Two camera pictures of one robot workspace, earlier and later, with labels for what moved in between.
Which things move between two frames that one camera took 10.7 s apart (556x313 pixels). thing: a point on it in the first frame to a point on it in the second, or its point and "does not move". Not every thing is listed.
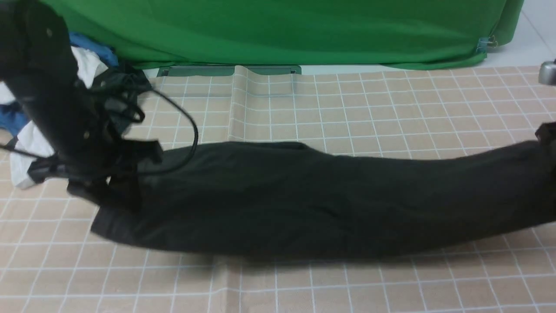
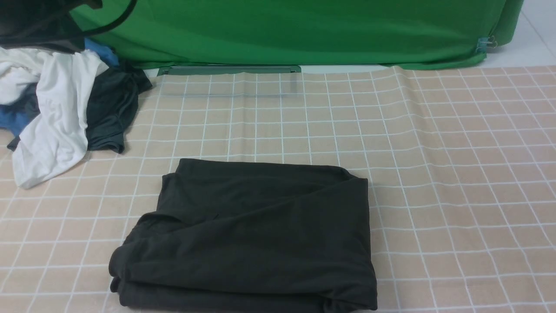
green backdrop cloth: x=381 y=34 does not move
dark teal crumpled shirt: x=115 y=90 does not move
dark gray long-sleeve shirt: x=270 y=199 to x=230 y=236
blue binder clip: x=484 y=43 does not move
